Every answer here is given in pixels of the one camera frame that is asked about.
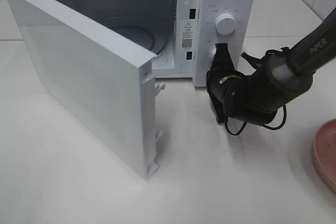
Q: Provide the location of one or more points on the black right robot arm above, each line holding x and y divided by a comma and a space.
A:
279, 77

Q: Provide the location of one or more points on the pink round plate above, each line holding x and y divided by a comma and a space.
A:
323, 153

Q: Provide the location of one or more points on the white microwave oven body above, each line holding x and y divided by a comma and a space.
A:
192, 30

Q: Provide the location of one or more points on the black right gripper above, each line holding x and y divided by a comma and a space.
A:
226, 87

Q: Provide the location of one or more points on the white microwave door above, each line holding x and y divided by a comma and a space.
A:
102, 78

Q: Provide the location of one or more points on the white round knob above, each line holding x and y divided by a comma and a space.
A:
213, 54
225, 23

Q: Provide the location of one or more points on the lower white round knob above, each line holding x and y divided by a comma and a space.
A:
213, 54

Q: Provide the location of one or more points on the upper white round knob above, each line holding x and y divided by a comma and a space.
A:
225, 23

